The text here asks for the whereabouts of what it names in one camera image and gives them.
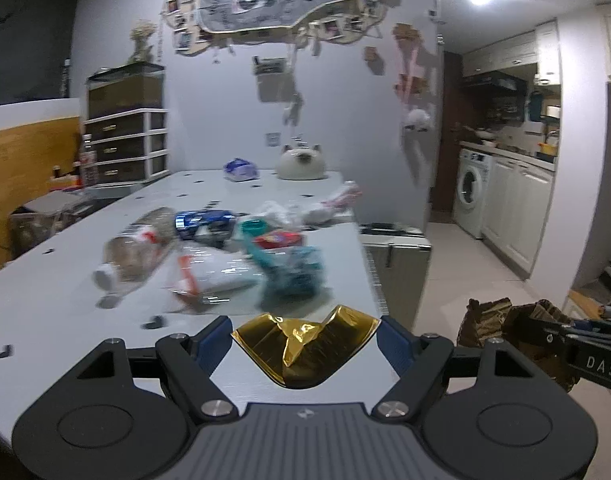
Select clear plastic bottle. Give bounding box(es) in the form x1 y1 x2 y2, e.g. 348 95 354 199
93 207 178 296

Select clear bag orange stripe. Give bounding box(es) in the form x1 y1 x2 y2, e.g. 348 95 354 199
167 245 260 310

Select gold foil wrapper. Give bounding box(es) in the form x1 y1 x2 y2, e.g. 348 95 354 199
232 304 380 389

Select crushed blue can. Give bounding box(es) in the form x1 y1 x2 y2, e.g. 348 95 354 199
174 209 236 240

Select teal plastic wrapper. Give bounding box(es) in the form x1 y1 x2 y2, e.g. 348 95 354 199
240 219 325 310

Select red snack wrapper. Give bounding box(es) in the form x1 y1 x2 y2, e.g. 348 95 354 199
254 230 304 250

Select brown paper trash bag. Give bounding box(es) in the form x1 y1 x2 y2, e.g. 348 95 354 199
456 298 580 392

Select white kitchen cabinets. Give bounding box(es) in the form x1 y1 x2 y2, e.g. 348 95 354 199
461 22 563 276

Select grey box beside table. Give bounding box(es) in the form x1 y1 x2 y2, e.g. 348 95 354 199
8 191 94 259

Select white washing machine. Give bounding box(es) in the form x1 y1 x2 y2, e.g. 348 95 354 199
453 148 493 240

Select pink white plastic bag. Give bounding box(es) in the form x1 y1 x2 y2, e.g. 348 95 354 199
301 181 362 226

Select water bottle red label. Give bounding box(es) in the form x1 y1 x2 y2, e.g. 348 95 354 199
79 133 98 188

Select white crumpled plastic bag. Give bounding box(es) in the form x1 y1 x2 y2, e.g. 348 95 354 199
248 200 304 231

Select white drawer cabinet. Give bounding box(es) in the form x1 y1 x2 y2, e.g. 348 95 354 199
83 108 169 186

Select blue white tissue pack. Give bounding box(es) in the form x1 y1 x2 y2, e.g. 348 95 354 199
223 157 259 182

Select white cat-shaped ceramic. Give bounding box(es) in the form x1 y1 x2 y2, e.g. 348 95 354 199
275 144 327 181

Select glass tank on cabinet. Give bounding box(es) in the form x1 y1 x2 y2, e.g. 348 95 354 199
86 62 164 119

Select dried flower bouquet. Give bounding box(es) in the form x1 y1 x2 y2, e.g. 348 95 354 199
129 20 157 63

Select dark window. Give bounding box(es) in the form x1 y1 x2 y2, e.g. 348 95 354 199
0 0 78 105

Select white plush wall toy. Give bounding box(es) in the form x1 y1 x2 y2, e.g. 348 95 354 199
403 108 432 132

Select wall pocket organizer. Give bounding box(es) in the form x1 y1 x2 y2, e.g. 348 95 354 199
252 56 297 103

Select photo collage wall board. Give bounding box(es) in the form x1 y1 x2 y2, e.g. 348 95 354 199
160 0 394 56

